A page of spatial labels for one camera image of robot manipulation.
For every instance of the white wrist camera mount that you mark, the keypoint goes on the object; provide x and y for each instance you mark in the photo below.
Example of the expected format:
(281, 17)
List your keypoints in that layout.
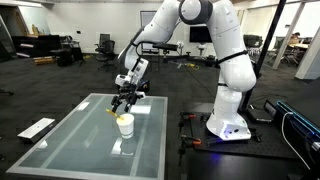
(122, 80)

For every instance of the orange black bar clamp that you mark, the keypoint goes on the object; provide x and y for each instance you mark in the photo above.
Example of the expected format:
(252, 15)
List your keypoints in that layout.
(190, 142)
(187, 116)

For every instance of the black low cabinet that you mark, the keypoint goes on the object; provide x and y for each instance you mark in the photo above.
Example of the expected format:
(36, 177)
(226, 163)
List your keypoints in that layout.
(36, 45)

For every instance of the black swivel office chair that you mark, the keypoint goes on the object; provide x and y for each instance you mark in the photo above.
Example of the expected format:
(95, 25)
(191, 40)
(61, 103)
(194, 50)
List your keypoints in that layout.
(106, 51)

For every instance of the black wheeled equipment box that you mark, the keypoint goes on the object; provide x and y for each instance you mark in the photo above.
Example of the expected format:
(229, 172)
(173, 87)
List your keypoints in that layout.
(144, 85)

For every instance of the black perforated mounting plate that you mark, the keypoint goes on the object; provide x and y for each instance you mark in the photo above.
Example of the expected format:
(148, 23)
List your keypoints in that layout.
(266, 140)

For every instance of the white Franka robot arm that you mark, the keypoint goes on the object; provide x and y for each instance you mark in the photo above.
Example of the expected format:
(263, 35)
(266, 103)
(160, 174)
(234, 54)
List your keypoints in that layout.
(230, 66)

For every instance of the flat black power box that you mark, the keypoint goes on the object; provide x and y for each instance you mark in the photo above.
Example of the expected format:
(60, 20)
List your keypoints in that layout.
(258, 115)

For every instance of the yellow wooden crate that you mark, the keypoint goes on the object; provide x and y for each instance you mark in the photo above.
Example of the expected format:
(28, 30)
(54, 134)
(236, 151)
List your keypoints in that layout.
(44, 60)

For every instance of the black controller box blue light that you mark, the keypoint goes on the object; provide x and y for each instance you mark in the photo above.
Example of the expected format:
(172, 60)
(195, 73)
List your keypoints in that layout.
(296, 123)

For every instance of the white paper cup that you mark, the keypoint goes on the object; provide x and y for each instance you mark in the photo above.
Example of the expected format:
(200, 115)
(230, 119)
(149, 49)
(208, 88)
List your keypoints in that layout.
(126, 126)

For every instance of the black tripod camera bar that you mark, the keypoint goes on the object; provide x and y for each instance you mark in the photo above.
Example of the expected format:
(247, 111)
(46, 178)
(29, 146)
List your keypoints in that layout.
(165, 46)

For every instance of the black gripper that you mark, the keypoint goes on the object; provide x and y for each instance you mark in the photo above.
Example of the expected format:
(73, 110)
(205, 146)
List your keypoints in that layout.
(130, 91)

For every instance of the framed wall picture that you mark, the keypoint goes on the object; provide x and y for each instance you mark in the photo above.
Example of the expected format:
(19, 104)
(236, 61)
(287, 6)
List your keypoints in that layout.
(145, 16)

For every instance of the black wall television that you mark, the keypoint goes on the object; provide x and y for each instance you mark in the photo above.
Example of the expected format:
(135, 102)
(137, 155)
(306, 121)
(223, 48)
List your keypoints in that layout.
(199, 34)

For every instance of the seated person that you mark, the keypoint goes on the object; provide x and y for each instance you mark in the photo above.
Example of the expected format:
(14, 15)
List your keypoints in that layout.
(294, 38)

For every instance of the yellow pen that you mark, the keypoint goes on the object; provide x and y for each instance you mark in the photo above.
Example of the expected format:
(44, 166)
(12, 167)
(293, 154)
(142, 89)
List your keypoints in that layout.
(113, 113)

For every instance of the black slanted pole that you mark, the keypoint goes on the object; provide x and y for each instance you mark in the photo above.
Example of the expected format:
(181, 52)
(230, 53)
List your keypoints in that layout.
(270, 36)

